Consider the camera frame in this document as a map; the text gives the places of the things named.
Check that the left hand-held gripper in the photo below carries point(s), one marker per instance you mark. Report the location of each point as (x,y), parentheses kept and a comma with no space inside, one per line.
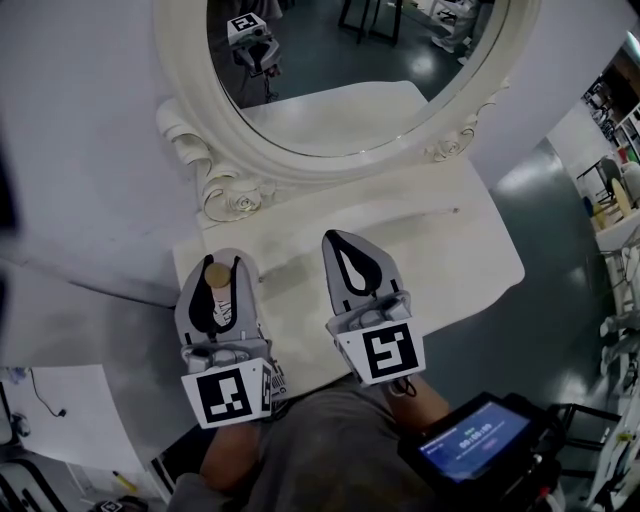
(225,395)

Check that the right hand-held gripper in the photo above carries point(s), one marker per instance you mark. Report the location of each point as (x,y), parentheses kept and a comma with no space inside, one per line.
(390,352)

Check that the pink round bottle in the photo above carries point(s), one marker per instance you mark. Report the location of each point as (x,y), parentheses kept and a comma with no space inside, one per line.
(217,276)

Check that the person's left forearm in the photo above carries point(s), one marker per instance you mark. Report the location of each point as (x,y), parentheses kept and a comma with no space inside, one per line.
(232,460)

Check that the person's right forearm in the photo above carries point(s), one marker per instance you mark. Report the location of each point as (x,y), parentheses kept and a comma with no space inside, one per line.
(425,405)

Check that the white dressing table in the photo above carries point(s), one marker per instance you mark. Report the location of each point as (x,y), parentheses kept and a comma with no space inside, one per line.
(425,260)

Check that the person's grey shirt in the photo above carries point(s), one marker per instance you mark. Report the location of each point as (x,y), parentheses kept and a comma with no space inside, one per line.
(325,450)

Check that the white desk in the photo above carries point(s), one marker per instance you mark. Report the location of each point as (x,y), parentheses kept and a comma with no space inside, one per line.
(75,425)

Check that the black screen device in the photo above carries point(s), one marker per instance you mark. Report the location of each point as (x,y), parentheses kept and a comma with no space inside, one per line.
(475,440)

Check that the yellow pen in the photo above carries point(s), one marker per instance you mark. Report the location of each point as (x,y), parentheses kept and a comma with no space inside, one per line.
(125,481)

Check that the round chairs group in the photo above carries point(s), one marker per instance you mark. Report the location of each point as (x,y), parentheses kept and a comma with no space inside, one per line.
(615,195)

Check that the white display shelf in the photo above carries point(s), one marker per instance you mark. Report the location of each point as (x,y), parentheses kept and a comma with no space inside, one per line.
(620,115)

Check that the oval mirror white ornate frame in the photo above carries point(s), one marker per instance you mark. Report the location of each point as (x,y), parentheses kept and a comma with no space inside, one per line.
(280,155)

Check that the black metal frame stool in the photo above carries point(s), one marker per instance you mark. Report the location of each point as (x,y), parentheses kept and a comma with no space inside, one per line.
(585,435)

